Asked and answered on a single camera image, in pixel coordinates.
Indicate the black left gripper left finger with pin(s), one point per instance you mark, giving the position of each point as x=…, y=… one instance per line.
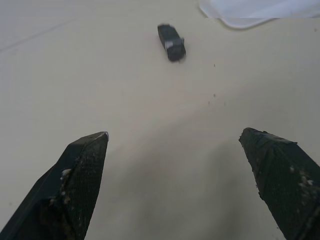
x=75, y=185

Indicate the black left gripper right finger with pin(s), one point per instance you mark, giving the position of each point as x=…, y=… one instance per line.
x=282, y=180

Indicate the white plastic tray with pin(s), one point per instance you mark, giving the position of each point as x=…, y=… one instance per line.
x=260, y=11

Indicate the black eraser with white label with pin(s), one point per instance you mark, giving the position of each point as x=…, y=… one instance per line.
x=172, y=42

